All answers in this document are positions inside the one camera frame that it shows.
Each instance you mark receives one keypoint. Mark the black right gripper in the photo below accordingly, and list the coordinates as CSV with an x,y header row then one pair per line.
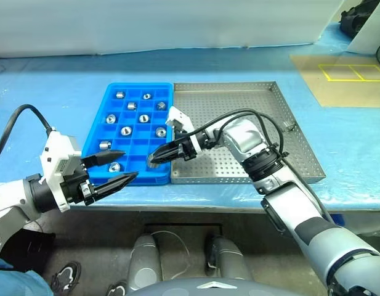
x,y
185,149

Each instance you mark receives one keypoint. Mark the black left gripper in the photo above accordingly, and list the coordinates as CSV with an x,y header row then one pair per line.
x,y
74,185

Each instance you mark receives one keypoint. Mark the metal roller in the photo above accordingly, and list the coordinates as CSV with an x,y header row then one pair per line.
x,y
146,95
111,118
125,131
144,117
160,132
160,105
104,145
119,94
151,166
131,106
114,166

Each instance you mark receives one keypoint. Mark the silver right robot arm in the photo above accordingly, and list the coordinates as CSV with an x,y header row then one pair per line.
x,y
300,203

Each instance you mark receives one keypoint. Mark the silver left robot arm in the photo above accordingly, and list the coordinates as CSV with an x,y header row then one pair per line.
x,y
11,197

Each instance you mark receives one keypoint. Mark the blue compartment tray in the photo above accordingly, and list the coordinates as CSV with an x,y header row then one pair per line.
x,y
137,145

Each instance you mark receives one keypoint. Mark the perforated steel tray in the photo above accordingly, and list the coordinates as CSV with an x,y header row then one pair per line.
x,y
223,98

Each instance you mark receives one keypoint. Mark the black floor mat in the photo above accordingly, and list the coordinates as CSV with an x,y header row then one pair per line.
x,y
183,228

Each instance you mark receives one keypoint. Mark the blue plastic table cover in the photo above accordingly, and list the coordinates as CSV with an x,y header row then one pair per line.
x,y
54,92

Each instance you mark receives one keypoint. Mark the grey rounded left robot leg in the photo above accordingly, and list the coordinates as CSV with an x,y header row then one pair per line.
x,y
143,262

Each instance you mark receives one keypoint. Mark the grey rounded robot leg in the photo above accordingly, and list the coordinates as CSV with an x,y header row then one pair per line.
x,y
143,262
226,259

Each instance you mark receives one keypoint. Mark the black floor box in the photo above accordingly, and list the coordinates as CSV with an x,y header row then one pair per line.
x,y
29,249

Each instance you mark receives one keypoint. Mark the black white sneaker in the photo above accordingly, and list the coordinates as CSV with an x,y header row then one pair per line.
x,y
66,276
117,288

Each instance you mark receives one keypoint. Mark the grey rounded right robot leg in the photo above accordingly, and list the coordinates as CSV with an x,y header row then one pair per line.
x,y
226,259

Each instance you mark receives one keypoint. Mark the white backdrop panel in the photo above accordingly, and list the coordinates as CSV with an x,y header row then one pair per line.
x,y
146,24

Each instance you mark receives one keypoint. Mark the grey robot torso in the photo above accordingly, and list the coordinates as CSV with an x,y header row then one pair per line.
x,y
208,288

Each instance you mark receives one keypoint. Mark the person's blue trouser leg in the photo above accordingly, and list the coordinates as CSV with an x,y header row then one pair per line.
x,y
17,282

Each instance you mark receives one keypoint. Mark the blue plastic crate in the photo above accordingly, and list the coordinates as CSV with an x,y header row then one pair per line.
x,y
338,217

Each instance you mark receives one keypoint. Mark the brown mat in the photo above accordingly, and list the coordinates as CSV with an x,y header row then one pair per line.
x,y
346,92

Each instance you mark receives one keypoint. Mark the black bag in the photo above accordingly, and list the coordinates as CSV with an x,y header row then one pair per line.
x,y
351,21

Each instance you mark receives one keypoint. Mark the white leaning board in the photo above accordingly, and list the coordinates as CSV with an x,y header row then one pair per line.
x,y
371,37

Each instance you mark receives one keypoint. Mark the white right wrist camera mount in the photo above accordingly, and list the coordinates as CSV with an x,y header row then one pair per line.
x,y
180,118

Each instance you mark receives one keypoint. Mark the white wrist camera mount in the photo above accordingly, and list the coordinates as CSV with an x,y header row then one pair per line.
x,y
54,154
180,118

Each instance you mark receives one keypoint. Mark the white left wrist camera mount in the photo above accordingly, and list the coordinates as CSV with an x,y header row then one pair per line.
x,y
54,154

